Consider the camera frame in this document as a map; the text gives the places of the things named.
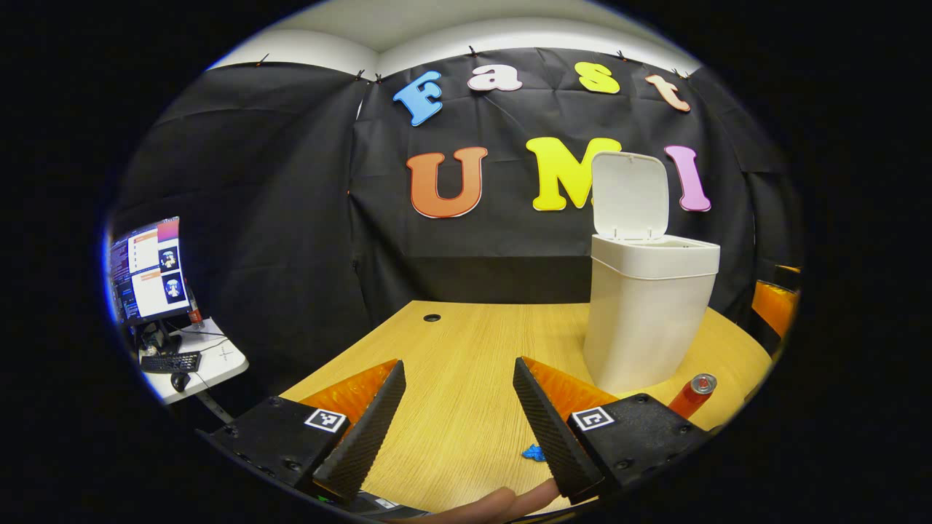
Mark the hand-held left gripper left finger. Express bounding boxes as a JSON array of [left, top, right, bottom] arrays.
[[200, 359, 407, 507]]

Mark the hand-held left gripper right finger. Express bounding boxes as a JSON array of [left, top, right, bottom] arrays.
[[512, 357, 711, 505]]

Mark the red pop can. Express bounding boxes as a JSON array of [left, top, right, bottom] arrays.
[[668, 373, 718, 420]]

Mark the white desktop garbage bin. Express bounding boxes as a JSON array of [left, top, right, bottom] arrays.
[[582, 151, 722, 394]]

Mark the wooden desktop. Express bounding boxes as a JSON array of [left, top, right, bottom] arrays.
[[280, 300, 773, 514]]

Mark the white side table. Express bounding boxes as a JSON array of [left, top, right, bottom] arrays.
[[138, 317, 250, 406]]

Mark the black keyboard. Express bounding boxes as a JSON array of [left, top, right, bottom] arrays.
[[140, 352, 202, 374]]

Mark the black backdrop cloth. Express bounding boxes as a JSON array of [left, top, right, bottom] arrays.
[[109, 47, 802, 397]]

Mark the computer monitor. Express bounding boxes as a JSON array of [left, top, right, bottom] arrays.
[[109, 216, 194, 326]]

